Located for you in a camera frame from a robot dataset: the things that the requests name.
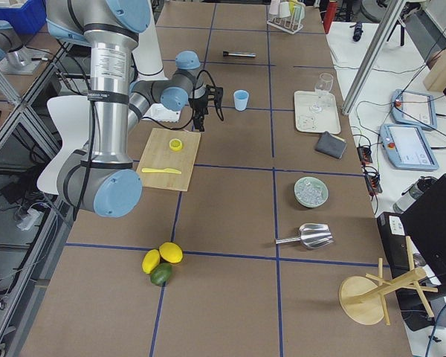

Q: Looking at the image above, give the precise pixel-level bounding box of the near blue teach pendant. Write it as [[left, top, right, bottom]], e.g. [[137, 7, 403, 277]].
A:
[[380, 124, 439, 172]]

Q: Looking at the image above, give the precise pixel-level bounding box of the white wire cup rack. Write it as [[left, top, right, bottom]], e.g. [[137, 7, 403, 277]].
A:
[[266, 0, 306, 34]]

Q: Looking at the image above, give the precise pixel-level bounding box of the steel muddler black tip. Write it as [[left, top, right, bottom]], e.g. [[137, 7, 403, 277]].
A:
[[222, 51, 256, 59]]

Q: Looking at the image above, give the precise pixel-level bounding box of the metal ice scoop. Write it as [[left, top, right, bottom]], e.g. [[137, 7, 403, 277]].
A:
[[275, 223, 334, 250]]

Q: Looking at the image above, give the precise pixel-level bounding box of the blue teach pendant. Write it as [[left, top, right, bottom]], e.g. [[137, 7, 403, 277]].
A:
[[391, 89, 438, 130], [380, 124, 439, 172]]

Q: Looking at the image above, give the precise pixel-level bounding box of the far blue teach pendant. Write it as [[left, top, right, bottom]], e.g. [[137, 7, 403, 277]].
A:
[[391, 89, 438, 130]]

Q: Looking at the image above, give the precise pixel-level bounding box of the green lime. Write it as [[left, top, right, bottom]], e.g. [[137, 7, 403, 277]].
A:
[[150, 263, 172, 286]]

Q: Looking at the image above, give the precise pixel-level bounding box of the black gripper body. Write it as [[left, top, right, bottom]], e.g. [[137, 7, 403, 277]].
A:
[[189, 86, 224, 120]]

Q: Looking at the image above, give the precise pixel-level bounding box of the cream bear tray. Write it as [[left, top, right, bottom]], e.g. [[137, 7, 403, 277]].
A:
[[294, 91, 341, 135]]

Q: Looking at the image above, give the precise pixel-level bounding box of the clear wine glass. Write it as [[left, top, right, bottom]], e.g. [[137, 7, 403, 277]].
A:
[[309, 73, 334, 113]]

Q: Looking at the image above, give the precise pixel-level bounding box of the red cylinder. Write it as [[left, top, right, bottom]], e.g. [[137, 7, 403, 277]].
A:
[[323, 0, 338, 34]]

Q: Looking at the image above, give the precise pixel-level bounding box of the black monitor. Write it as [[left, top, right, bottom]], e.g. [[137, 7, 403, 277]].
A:
[[377, 173, 446, 327]]

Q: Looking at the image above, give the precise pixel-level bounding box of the wooden mug tree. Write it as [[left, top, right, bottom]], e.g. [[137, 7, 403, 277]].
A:
[[338, 236, 438, 325]]

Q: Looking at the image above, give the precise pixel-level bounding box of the aluminium frame post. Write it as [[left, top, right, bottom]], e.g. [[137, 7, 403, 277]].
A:
[[341, 0, 407, 115]]

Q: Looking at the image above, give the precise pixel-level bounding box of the yellow lemon slice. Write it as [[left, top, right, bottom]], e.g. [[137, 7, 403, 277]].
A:
[[169, 138, 183, 152]]

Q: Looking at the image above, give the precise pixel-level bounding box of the yellow plastic knife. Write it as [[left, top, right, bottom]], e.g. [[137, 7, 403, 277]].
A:
[[140, 167, 182, 175]]

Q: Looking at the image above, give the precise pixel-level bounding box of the wooden cutting board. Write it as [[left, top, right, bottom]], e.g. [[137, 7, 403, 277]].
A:
[[136, 128, 201, 192]]

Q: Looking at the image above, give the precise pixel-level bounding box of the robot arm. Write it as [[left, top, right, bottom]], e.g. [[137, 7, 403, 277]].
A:
[[46, 1, 223, 218], [0, 20, 48, 75]]

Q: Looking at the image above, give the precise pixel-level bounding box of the blue storage crate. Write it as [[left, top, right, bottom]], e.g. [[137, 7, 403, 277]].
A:
[[0, 0, 46, 34]]

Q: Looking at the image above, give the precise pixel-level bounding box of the white chair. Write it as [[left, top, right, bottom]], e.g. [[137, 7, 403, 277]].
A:
[[37, 95, 98, 195]]

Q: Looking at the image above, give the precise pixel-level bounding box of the green bowl of ice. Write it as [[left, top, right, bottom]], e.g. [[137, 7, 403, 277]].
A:
[[294, 177, 329, 208]]

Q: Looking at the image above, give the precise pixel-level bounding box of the light blue cup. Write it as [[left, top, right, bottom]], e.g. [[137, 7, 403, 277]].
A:
[[233, 89, 250, 112]]

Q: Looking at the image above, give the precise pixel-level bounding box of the grey folded cloth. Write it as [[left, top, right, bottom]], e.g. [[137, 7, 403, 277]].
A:
[[314, 131, 347, 159]]

